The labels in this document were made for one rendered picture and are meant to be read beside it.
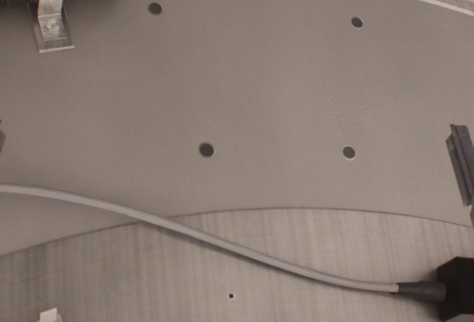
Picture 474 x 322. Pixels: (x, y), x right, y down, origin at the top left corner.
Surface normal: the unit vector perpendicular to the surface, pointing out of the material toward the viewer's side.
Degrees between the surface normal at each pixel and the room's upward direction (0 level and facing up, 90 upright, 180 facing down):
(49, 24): 90
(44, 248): 90
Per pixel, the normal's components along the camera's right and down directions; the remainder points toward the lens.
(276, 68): 0.28, -0.41
